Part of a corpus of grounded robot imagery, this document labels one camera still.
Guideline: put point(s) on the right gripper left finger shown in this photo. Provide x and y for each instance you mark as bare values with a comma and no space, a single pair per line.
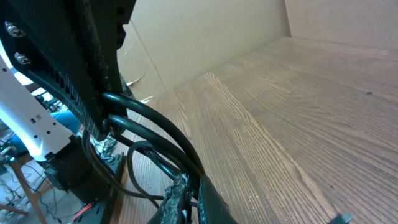
175,208

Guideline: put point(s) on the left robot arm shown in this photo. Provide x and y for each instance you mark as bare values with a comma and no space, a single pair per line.
52,145

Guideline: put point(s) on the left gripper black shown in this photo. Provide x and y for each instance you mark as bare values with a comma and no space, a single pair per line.
70,49

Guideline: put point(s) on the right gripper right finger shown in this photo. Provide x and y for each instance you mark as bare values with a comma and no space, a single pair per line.
212,209

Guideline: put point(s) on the cardboard backdrop panel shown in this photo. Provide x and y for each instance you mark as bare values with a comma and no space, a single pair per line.
168,42

